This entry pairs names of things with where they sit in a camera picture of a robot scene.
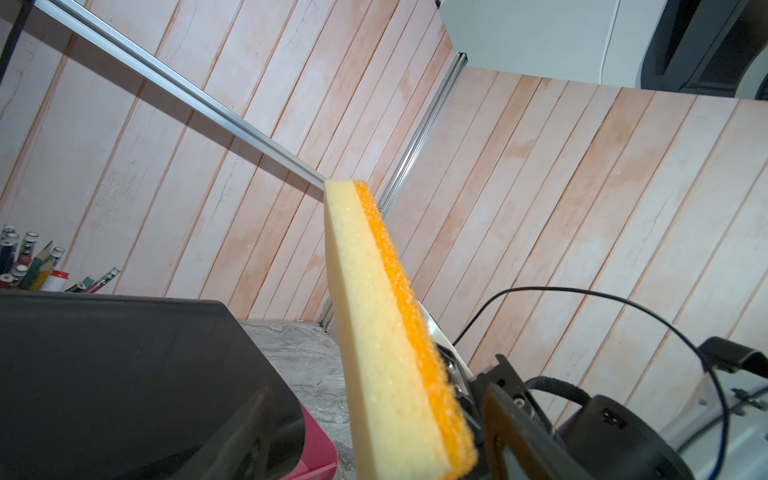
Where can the pink drawer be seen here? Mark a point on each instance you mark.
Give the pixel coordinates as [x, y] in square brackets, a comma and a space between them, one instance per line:
[319, 460]

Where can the orange and yellow sponge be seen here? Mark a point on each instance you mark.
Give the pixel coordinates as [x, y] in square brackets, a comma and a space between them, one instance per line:
[405, 420]

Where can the black drawer cabinet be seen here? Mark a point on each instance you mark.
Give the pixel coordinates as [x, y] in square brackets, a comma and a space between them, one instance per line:
[114, 387]

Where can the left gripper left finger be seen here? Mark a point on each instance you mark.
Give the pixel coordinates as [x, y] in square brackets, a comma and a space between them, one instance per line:
[240, 448]

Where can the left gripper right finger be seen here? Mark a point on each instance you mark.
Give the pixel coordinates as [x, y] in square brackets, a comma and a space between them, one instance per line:
[517, 448]

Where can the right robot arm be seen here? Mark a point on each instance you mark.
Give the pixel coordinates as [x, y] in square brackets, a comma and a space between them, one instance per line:
[595, 437]

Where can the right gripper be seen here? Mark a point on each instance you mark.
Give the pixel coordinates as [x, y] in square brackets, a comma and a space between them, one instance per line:
[470, 390]

